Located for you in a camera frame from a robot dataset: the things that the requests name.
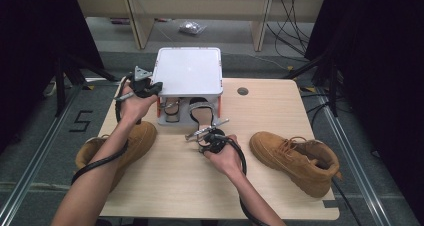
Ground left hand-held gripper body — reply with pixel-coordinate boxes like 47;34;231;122
129;65;156;99

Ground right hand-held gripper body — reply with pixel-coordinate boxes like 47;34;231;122
184;118;230;154

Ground black silver-strap sandal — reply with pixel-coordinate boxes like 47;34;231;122
188;97;218;130
159;97;183;124

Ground white two-tier shoe rack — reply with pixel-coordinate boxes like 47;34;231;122
148;46;224;127

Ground tan suede boot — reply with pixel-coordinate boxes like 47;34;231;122
249;131;343;199
74;120;158;192

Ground person's right hand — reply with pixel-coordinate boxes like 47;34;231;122
203;135;248;180

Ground person's left hand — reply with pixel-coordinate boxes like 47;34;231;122
119;85;158;127

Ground clear plastic bag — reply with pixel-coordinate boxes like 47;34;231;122
178;20;207;36

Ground black metal stand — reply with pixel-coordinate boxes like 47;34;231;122
54;50;121;117
283;52;339;118

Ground beige wooden desk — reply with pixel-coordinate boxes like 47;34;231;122
73;0;326;52

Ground black curtain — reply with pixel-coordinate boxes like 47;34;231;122
304;0;424;217
0;0;105;154

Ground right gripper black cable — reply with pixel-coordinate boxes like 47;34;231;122
216;134;271;226

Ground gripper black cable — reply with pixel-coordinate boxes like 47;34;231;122
216;134;271;226
70;73;134;186

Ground white floor cable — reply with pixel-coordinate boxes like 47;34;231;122
43;80;58;98

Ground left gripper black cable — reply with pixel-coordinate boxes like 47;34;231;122
70;73;134;186

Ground aluminium floor rail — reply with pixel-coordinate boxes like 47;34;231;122
0;84;84;226
314;85;393;226

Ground bundle of black cables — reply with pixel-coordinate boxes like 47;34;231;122
266;0;313;57

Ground black floor cable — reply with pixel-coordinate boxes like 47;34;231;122
332;178;362;226

